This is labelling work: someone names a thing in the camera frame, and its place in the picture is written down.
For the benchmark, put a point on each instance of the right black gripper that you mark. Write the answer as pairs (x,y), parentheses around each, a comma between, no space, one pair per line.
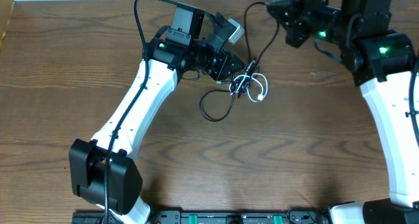
(292,20)

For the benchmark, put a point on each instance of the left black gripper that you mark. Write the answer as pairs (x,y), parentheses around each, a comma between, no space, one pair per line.
(223,59)

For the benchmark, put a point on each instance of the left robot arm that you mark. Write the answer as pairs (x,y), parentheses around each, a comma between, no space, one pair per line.
(103,169)

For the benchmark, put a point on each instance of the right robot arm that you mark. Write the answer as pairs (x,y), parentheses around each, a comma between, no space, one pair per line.
(384,66)

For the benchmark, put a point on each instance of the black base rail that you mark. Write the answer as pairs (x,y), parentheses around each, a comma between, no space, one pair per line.
(295,215)

